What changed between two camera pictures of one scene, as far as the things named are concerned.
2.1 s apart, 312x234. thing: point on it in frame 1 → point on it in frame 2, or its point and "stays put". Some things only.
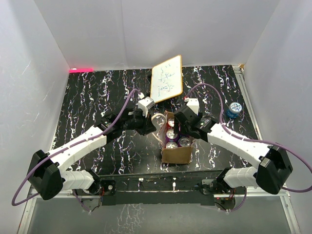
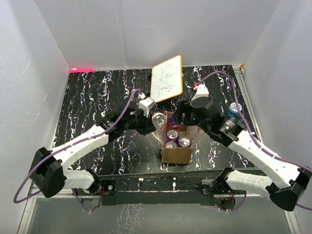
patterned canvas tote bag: x=175 y=149 stays put
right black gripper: x=176 y=127 → x=184 y=107
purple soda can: x=170 y=136 stays put
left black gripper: x=147 y=126 stays put
